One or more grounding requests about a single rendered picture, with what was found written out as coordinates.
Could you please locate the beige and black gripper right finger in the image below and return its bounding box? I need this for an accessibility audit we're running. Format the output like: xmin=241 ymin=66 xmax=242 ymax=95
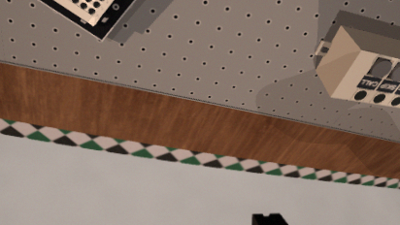
xmin=267 ymin=213 xmax=288 ymax=225

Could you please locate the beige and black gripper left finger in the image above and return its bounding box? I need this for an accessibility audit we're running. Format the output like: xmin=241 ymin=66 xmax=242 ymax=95
xmin=251 ymin=213 xmax=272 ymax=225

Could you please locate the beige operator panel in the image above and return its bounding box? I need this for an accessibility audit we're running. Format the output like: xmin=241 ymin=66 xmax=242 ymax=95
xmin=315 ymin=25 xmax=400 ymax=108

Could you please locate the white well plate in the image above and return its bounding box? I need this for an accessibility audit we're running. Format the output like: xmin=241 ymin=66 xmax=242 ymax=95
xmin=54 ymin=0 xmax=114 ymax=26

